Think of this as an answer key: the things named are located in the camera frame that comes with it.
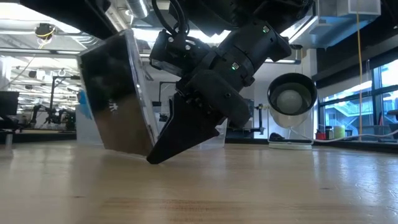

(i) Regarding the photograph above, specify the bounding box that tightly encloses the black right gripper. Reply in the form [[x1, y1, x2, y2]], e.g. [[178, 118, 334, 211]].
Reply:
[[146, 68, 252, 166]]

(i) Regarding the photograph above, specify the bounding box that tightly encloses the black clear jewel case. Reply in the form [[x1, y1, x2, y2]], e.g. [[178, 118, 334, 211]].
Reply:
[[76, 28, 160, 157]]

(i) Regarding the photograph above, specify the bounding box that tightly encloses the blue plastic disc case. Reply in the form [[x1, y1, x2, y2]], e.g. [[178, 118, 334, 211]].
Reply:
[[77, 89, 93, 121]]

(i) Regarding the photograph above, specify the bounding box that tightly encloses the black monitor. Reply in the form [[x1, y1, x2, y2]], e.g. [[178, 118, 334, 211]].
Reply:
[[0, 90, 21, 117]]

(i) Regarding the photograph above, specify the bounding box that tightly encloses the green cup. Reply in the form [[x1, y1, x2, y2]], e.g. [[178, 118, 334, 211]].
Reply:
[[333, 124, 346, 139]]

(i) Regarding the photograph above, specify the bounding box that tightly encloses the silver ceiling duct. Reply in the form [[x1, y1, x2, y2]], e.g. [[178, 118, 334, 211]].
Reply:
[[125, 0, 150, 19]]

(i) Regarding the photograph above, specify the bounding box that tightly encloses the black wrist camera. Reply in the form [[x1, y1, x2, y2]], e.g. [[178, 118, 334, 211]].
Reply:
[[149, 29, 213, 79]]

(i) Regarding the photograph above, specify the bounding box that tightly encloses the white cylindrical camera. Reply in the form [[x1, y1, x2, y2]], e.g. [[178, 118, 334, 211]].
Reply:
[[266, 72, 318, 151]]

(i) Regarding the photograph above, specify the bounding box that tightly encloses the black aluminium table frame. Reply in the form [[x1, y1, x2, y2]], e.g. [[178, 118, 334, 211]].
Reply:
[[0, 129, 398, 154]]

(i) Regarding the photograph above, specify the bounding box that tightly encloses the white lamp cable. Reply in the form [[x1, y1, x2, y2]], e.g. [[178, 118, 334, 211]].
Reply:
[[312, 128, 398, 145]]

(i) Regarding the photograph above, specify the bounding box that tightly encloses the yellow hanging cable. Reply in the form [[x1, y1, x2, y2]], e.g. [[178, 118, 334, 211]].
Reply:
[[356, 17, 364, 135]]

